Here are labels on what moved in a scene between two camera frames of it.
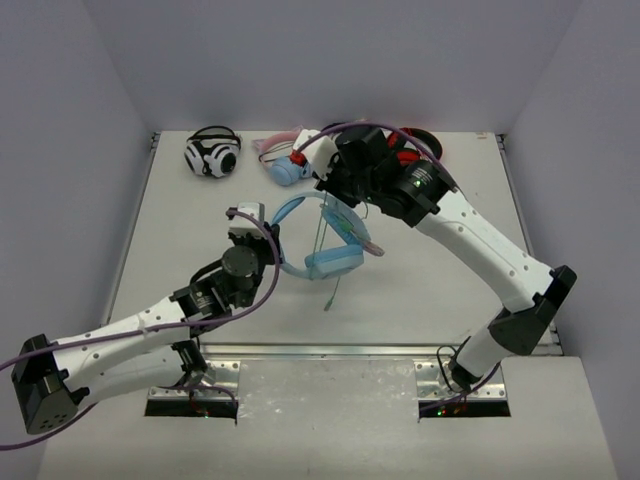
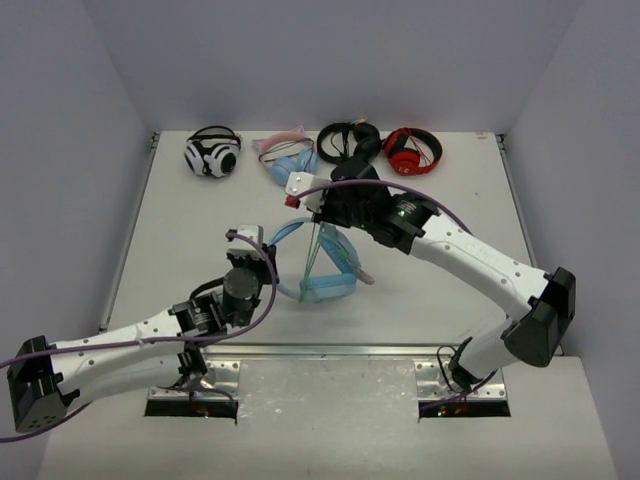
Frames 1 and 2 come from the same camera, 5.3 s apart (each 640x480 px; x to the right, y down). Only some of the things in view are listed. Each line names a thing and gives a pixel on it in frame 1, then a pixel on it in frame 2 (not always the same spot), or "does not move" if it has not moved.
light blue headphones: (333, 262) -> (322, 288)
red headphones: (408, 152) does not move
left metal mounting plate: (214, 403) does not move
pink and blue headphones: (275, 157) does not move
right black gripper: (330, 183) -> (326, 209)
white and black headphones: (212, 151) does not move
